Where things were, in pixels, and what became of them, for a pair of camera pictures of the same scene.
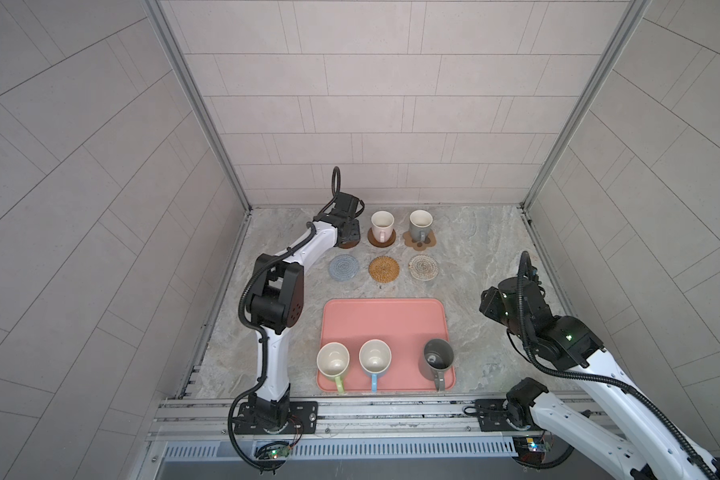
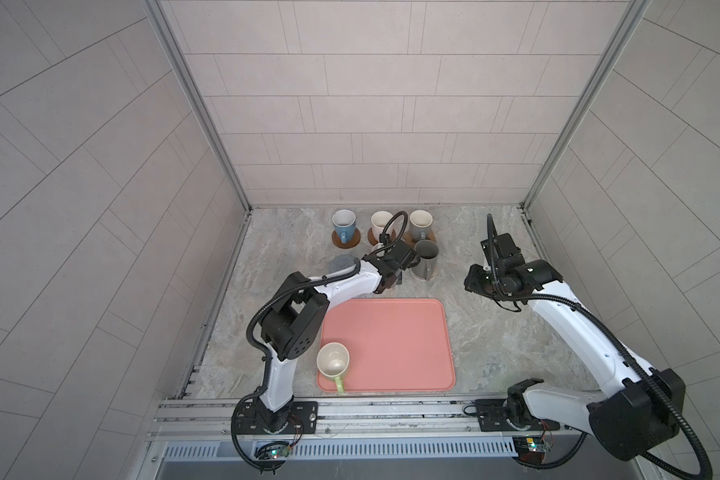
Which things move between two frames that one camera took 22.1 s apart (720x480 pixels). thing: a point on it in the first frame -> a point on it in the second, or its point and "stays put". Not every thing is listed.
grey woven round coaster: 343,267 stays put
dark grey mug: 437,355 -> 427,250
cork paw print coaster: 419,244 stays put
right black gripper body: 493,306 -> 484,282
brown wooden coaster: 379,244 stays put
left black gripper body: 352,229 -> 397,279
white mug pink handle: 382,222 stays put
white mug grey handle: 420,224 stays put
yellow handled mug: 333,359 stays put
